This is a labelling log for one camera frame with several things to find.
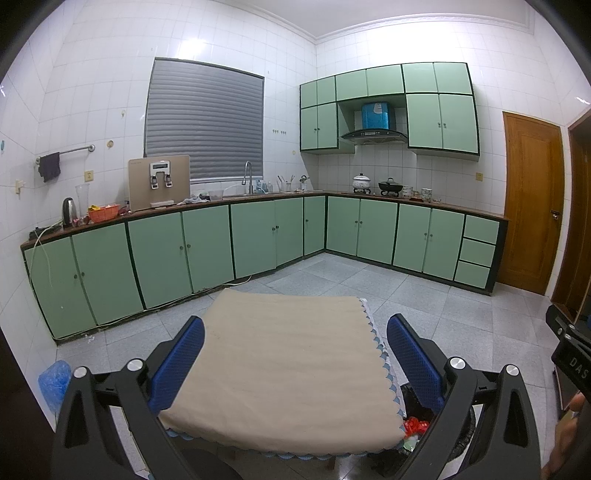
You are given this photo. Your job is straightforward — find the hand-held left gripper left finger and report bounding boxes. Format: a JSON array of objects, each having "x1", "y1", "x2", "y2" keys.
[{"x1": 51, "y1": 315, "x2": 206, "y2": 480}]

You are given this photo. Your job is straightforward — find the green lower cabinets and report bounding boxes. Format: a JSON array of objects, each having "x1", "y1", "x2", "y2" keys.
[{"x1": 19, "y1": 191, "x2": 509, "y2": 341}]

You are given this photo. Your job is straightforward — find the green upper cabinets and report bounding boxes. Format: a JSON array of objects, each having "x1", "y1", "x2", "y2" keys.
[{"x1": 299, "y1": 61, "x2": 481, "y2": 163}]

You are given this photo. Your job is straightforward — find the black range hood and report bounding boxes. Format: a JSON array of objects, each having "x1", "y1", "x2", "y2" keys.
[{"x1": 341, "y1": 102, "x2": 409, "y2": 146}]

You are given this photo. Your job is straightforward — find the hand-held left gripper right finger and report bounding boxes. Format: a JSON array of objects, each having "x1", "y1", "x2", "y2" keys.
[{"x1": 386, "y1": 314, "x2": 548, "y2": 480}]

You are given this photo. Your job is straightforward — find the wooden door frame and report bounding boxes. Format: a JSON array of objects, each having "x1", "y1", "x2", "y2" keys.
[{"x1": 551, "y1": 108, "x2": 591, "y2": 319}]

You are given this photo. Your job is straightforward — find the wooden door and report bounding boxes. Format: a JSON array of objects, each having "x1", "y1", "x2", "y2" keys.
[{"x1": 495, "y1": 111, "x2": 566, "y2": 296}]

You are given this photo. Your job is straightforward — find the person's right hand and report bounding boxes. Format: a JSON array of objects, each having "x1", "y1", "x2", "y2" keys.
[{"x1": 547, "y1": 390, "x2": 591, "y2": 478}]

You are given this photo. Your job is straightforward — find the brown water dispenser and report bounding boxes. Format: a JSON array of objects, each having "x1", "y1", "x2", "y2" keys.
[{"x1": 128, "y1": 154, "x2": 191, "y2": 213}]

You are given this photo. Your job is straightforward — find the white cable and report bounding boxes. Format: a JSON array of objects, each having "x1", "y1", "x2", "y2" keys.
[{"x1": 30, "y1": 222, "x2": 63, "y2": 278}]

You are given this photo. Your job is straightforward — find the grey window blind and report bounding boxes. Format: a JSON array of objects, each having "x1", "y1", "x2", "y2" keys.
[{"x1": 144, "y1": 56, "x2": 266, "y2": 184}]

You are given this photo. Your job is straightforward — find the dark towel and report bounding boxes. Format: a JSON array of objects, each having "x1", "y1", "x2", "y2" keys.
[{"x1": 38, "y1": 152, "x2": 62, "y2": 183}]

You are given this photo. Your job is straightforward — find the blue plastic bag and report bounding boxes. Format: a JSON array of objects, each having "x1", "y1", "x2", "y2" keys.
[{"x1": 38, "y1": 360, "x2": 72, "y2": 418}]

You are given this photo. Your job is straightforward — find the metal towel rail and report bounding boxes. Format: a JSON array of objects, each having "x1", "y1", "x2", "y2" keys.
[{"x1": 35, "y1": 144, "x2": 96, "y2": 165}]

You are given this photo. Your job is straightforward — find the beige tablecloth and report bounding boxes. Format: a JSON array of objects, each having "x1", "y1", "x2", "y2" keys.
[{"x1": 157, "y1": 288, "x2": 407, "y2": 455}]

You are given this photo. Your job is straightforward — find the black trash bin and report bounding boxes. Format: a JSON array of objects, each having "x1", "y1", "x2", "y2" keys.
[{"x1": 392, "y1": 382, "x2": 478, "y2": 472}]

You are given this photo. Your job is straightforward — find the white blue scalloped lace cloth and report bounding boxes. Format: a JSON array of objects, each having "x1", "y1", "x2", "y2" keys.
[{"x1": 159, "y1": 298, "x2": 409, "y2": 460}]

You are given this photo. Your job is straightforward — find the orange basket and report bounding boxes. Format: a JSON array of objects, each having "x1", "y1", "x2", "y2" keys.
[{"x1": 88, "y1": 204, "x2": 122, "y2": 224}]

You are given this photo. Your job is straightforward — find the green cabinets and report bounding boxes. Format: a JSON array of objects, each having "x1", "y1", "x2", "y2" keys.
[
  {"x1": 299, "y1": 61, "x2": 481, "y2": 163},
  {"x1": 19, "y1": 191, "x2": 509, "y2": 341}
]

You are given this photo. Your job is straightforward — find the red plastic wrapper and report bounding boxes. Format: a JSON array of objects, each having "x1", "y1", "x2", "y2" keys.
[{"x1": 403, "y1": 416, "x2": 432, "y2": 438}]

